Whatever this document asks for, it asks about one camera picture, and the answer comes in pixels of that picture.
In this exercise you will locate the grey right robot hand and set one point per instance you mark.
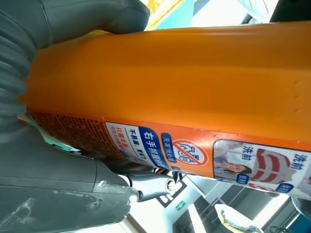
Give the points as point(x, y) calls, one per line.
point(60, 189)

